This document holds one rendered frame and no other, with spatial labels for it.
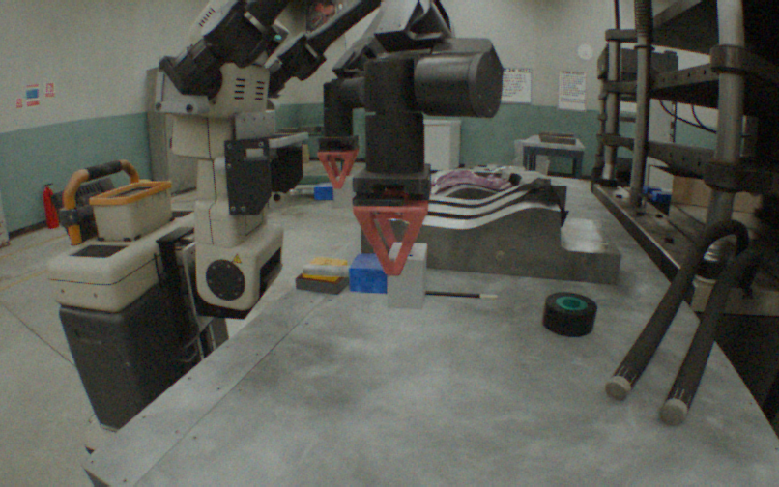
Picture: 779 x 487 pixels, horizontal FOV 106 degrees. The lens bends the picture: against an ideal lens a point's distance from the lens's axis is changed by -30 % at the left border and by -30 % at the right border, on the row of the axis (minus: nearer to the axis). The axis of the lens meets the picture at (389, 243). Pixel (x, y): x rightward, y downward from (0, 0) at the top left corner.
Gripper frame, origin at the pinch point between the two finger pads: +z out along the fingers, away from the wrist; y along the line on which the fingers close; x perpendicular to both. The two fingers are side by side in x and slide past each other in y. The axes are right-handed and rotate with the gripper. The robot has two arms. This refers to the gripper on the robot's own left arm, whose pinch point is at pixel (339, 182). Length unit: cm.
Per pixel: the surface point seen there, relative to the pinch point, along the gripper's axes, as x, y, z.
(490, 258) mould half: -28.8, -8.8, 12.6
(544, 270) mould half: -38.8, -11.2, 14.0
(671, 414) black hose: -42, -52, 15
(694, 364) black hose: -47, -48, 12
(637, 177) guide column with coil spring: -100, 63, 5
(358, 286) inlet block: -8.6, -42.5, 4.0
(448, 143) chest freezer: -80, 650, 33
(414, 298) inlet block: -14.3, -43.3, 4.8
